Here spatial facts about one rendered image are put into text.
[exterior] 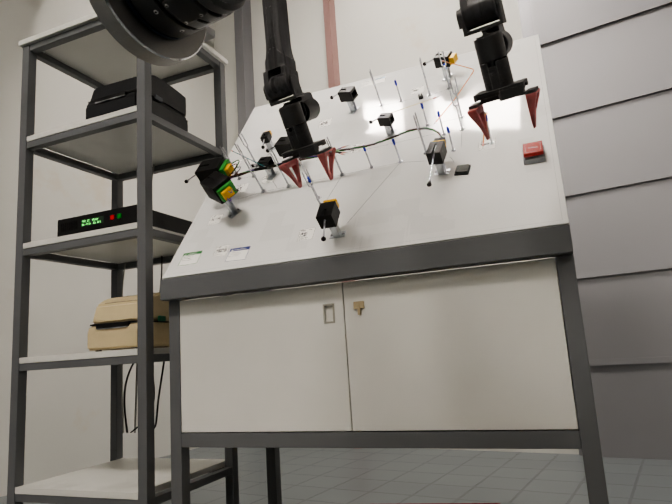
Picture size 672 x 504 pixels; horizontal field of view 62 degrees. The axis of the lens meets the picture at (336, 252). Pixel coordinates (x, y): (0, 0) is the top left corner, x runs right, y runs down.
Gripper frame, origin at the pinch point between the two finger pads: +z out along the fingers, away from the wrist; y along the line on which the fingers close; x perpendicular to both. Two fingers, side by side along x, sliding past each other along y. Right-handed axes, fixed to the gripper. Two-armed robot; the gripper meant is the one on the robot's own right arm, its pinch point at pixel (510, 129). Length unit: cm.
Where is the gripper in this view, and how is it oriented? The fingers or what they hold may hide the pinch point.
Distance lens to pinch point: 125.2
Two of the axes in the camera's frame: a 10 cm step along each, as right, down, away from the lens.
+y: -8.4, 1.5, 5.1
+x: -4.3, 3.9, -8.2
